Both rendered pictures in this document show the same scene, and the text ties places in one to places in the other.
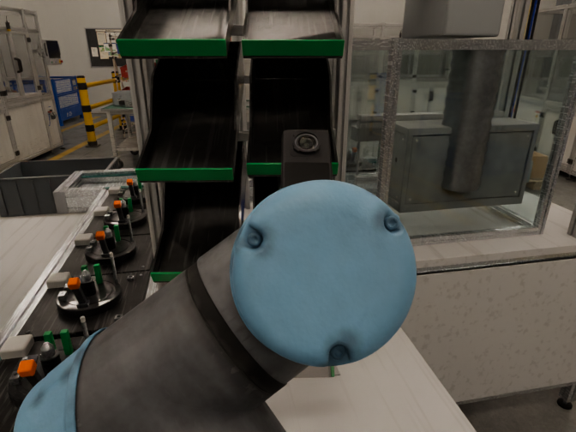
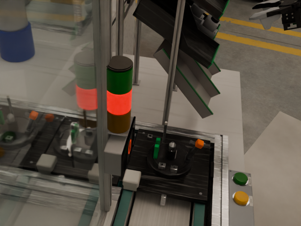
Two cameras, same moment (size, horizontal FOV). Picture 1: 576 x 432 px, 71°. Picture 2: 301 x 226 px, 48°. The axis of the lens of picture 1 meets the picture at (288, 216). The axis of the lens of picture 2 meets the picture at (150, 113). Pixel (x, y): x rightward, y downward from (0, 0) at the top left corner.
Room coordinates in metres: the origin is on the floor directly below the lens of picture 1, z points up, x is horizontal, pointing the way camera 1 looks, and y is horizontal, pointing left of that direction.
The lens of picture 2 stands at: (0.43, 1.11, 1.75)
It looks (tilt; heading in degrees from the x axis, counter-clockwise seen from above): 40 degrees down; 287
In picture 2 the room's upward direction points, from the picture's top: 6 degrees clockwise
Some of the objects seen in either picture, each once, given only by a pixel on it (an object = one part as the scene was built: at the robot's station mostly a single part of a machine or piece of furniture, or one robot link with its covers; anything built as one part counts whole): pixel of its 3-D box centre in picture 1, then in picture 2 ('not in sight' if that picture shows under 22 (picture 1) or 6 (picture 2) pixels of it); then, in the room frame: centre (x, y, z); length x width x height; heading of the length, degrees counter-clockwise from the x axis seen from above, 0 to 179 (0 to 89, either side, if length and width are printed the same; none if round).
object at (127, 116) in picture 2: not in sight; (118, 116); (0.64, 0.63, 1.28); 0.05 x 0.05 x 0.05
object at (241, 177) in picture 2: not in sight; (240, 179); (0.35, 0.39, 0.96); 0.04 x 0.04 x 0.02
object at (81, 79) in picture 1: (119, 101); not in sight; (8.57, 3.45, 0.58); 3.40 x 0.20 x 1.15; 3
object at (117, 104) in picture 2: not in sight; (118, 97); (0.64, 0.63, 1.33); 0.05 x 0.05 x 0.05
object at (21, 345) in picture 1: (18, 350); (131, 180); (0.64, 0.53, 0.97); 0.05 x 0.05 x 0.04; 11
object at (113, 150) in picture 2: not in sight; (118, 113); (0.64, 0.63, 1.29); 0.12 x 0.05 x 0.25; 101
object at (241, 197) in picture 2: not in sight; (241, 198); (0.34, 0.46, 0.96); 0.04 x 0.04 x 0.02
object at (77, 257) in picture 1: (109, 240); not in sight; (1.06, 0.51, 1.01); 0.24 x 0.24 x 0.13; 11
